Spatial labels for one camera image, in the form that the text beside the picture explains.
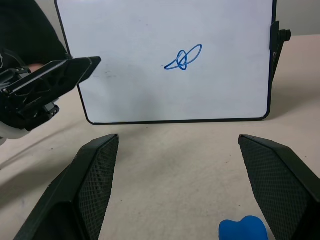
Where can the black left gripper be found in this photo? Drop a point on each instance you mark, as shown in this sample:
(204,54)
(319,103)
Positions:
(27,115)

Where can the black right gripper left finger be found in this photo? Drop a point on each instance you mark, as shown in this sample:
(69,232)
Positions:
(75,190)

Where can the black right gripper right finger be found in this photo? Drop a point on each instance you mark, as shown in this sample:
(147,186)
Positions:
(282,185)

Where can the blue eraser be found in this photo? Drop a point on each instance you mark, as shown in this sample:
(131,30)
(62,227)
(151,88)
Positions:
(242,228)

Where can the person in black clothing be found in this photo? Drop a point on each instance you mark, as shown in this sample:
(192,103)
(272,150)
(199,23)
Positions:
(25,27)

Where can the white board with black frame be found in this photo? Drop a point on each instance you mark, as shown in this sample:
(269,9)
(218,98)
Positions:
(140,75)

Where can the black whiteboard stand bracket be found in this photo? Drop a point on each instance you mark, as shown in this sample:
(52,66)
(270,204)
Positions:
(276,47)

